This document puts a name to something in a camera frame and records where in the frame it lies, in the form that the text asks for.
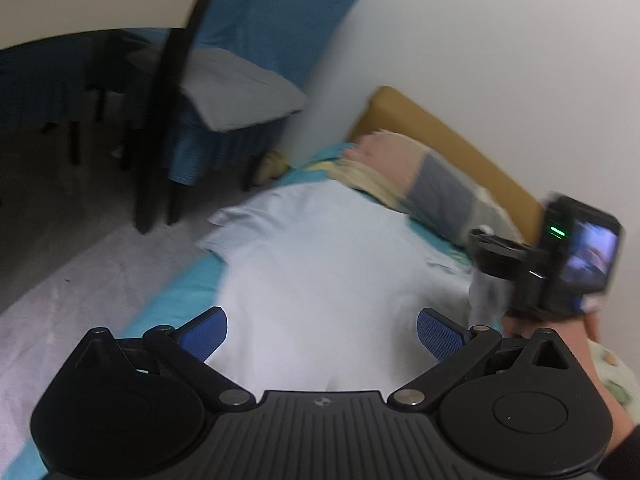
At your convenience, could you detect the person's right hand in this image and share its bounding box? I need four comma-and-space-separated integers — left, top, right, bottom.
501, 312, 587, 339

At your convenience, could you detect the mustard yellow headboard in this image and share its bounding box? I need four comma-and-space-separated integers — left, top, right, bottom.
345, 85, 546, 246

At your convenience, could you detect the white desk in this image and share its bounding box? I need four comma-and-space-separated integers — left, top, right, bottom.
0, 0, 233, 51

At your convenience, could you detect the blue covered chair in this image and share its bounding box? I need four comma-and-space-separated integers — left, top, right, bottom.
167, 0, 372, 193

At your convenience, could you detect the white printed t-shirt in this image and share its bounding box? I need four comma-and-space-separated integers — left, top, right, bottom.
197, 180, 506, 393

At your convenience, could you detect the yellow slipper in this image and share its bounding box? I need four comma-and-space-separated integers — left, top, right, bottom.
255, 150, 288, 181

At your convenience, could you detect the patchwork colour-block pillow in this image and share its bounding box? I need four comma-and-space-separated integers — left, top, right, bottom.
327, 129, 523, 248

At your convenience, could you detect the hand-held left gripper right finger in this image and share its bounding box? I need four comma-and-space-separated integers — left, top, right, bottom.
387, 307, 573, 410

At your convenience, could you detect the teal patterned bed sheet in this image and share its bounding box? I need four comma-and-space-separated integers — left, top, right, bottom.
0, 142, 473, 480

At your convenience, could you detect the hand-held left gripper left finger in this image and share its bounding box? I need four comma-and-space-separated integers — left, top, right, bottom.
60, 306, 256, 409

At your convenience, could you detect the grey seat cushion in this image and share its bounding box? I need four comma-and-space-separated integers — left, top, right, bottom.
125, 49, 308, 133

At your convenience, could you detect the person's right forearm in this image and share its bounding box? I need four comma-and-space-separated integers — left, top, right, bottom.
555, 317, 640, 480

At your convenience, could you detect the green printed fleece blanket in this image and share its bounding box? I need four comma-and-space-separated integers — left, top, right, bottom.
587, 337, 640, 413

